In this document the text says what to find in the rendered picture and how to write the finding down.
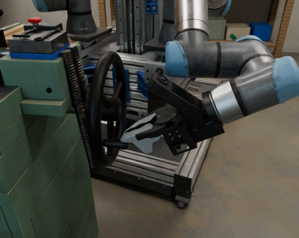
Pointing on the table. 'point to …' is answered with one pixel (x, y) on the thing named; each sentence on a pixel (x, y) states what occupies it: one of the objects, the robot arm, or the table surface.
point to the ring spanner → (46, 34)
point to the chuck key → (26, 33)
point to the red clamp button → (34, 20)
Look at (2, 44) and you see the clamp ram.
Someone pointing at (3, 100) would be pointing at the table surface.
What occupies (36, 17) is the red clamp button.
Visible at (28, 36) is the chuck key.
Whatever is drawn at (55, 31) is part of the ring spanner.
